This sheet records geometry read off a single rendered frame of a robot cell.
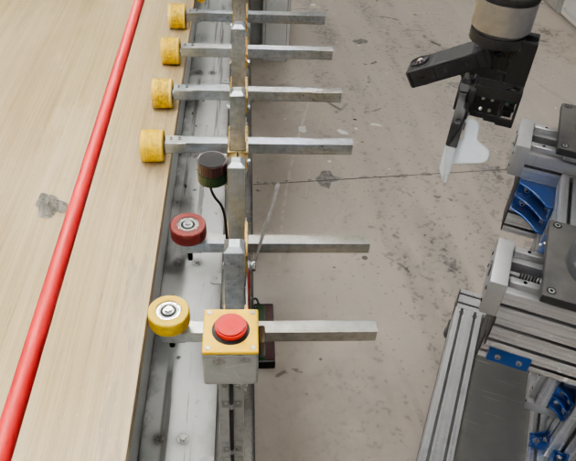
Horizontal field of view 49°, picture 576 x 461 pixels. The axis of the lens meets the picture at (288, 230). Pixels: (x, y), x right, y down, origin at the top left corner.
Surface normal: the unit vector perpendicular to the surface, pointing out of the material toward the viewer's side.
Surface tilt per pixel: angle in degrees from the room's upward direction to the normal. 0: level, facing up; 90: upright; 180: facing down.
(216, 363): 90
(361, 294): 0
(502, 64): 90
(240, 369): 90
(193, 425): 0
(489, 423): 0
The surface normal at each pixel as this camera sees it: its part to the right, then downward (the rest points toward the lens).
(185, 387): 0.05, -0.74
